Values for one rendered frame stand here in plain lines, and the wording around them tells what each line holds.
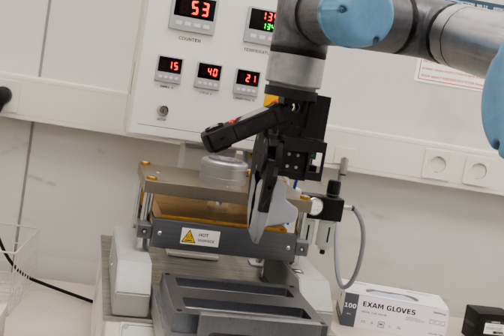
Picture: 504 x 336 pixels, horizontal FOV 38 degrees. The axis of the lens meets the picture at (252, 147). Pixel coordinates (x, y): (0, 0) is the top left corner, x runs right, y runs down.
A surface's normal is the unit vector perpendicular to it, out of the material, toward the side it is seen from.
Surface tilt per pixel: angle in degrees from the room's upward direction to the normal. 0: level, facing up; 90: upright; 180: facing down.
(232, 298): 0
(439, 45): 112
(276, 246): 90
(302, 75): 91
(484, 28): 68
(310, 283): 40
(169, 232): 90
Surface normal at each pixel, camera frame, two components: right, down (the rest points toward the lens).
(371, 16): 0.39, 0.15
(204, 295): 0.17, -0.98
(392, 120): 0.07, 0.11
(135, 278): 0.26, -0.66
